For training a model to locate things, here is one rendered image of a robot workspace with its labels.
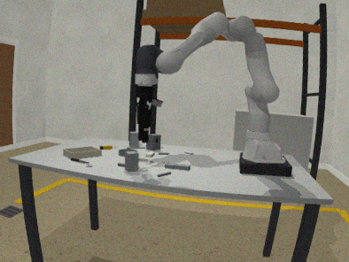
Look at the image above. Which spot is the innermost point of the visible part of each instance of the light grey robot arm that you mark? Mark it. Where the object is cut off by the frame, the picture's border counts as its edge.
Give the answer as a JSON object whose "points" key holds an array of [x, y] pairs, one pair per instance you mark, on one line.
{"points": [[259, 148]]}

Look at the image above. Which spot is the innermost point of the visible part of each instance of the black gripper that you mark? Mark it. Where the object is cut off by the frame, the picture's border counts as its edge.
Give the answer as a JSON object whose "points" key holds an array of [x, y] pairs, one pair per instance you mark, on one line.
{"points": [[144, 123]]}

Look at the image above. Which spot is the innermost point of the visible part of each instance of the beige rectangular tray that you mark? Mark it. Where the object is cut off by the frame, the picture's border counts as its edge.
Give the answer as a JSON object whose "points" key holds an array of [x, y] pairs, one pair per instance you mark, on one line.
{"points": [[82, 152]]}

